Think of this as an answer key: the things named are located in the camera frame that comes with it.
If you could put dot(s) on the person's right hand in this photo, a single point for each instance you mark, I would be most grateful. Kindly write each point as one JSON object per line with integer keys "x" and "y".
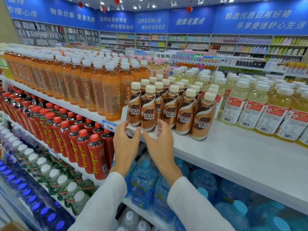
{"x": 162, "y": 153}

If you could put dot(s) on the person's left hand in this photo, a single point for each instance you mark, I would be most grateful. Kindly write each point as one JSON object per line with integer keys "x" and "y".
{"x": 125, "y": 151}

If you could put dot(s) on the person's right thumb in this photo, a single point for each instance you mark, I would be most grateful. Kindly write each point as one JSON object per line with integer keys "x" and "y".
{"x": 146, "y": 137}

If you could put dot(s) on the person's left thumb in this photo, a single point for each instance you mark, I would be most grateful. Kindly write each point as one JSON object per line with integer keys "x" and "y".
{"x": 137, "y": 135}

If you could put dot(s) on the white plastic shelf divider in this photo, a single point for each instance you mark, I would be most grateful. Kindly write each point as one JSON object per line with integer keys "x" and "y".
{"x": 149, "y": 135}

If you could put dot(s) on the person's left forearm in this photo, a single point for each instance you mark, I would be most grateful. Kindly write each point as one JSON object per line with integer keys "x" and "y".
{"x": 103, "y": 204}

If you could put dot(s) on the person's right forearm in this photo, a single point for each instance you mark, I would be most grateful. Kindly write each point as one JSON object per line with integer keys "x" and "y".
{"x": 192, "y": 206}

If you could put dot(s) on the blue white price tag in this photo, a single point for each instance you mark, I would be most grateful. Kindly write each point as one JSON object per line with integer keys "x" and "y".
{"x": 108, "y": 126}

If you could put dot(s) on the group of brown coffee bottles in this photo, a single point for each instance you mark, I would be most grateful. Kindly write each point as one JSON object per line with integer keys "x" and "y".
{"x": 185, "y": 115}

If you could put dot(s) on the rows of orange tea bottles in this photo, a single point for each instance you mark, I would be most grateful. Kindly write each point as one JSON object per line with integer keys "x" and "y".
{"x": 96, "y": 88}

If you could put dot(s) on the rows of red cap tea bottles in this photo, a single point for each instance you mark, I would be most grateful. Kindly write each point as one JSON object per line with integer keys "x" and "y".
{"x": 72, "y": 141}

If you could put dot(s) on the group of pink cap bottles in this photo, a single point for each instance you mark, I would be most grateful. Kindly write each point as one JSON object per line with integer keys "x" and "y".
{"x": 157, "y": 67}

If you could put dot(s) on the group of clear white cap bottles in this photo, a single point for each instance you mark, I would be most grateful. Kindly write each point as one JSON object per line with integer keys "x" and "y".
{"x": 134, "y": 222}

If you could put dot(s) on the group of large blue water jugs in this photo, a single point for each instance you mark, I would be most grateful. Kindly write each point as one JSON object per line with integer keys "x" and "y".
{"x": 216, "y": 190}

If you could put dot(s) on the rows of green bottles white caps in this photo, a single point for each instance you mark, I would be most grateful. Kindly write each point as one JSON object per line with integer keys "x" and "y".
{"x": 55, "y": 180}

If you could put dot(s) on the white metal shelf rack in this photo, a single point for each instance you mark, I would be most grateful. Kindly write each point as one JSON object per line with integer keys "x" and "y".
{"x": 240, "y": 156}

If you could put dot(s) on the aisle shelf with assorted goods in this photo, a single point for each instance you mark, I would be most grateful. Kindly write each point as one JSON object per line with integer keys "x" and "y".
{"x": 240, "y": 62}

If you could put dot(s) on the rows of pale yellow drink bottles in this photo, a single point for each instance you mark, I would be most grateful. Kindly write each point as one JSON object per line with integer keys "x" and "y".
{"x": 264, "y": 105}

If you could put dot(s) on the rows of blue cap bottles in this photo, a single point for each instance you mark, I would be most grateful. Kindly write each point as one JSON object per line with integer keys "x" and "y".
{"x": 31, "y": 202}

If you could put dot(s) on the group of yellow green bottles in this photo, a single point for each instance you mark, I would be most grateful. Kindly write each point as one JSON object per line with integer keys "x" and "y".
{"x": 4, "y": 62}

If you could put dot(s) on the brown cardboard box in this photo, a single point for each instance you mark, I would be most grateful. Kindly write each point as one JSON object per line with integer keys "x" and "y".
{"x": 12, "y": 226}

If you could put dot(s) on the wall shelves with packaged goods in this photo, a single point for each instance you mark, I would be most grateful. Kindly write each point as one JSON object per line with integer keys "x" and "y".
{"x": 168, "y": 42}

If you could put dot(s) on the blue wall banner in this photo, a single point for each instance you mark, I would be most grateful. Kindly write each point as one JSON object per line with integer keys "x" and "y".
{"x": 168, "y": 20}

